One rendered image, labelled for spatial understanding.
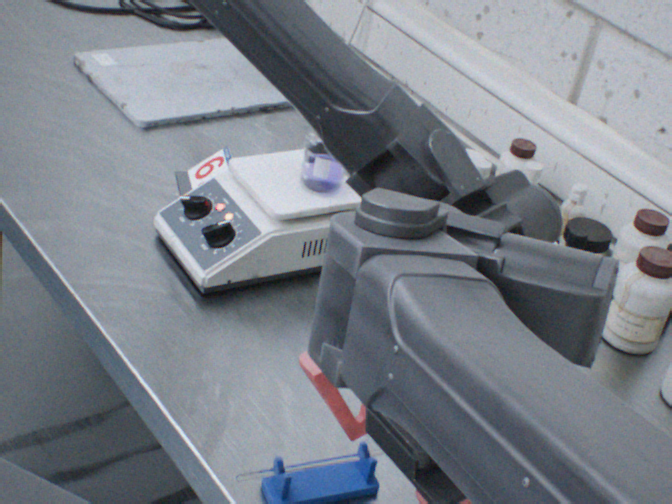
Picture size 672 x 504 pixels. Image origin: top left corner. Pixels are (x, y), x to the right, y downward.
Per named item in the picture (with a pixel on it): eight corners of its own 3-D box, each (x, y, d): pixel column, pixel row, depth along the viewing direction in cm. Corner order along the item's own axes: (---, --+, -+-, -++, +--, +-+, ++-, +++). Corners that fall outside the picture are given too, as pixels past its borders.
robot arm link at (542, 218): (355, 189, 95) (422, 134, 89) (437, 153, 103) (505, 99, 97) (435, 315, 94) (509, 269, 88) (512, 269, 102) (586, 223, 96)
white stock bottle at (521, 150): (498, 189, 155) (515, 130, 150) (531, 203, 153) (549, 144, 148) (482, 202, 151) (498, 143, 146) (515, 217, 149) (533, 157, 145)
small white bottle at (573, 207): (551, 229, 148) (567, 178, 144) (573, 233, 148) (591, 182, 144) (553, 241, 146) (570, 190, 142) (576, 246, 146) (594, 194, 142)
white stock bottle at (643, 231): (641, 277, 142) (669, 206, 137) (656, 305, 138) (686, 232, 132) (595, 273, 141) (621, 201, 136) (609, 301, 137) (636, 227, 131)
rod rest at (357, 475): (272, 515, 100) (279, 483, 98) (259, 485, 103) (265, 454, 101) (379, 494, 104) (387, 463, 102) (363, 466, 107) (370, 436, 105)
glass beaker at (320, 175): (350, 200, 129) (364, 135, 125) (304, 202, 127) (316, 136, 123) (332, 172, 134) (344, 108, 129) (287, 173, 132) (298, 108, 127)
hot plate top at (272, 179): (274, 222, 124) (275, 215, 123) (224, 165, 132) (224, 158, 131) (370, 206, 130) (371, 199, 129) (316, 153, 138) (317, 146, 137)
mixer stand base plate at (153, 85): (138, 128, 152) (139, 120, 151) (70, 58, 164) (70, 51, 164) (330, 100, 168) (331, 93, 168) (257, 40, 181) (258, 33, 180)
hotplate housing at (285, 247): (201, 299, 124) (210, 235, 119) (151, 232, 132) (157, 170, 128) (378, 264, 135) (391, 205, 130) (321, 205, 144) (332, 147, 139)
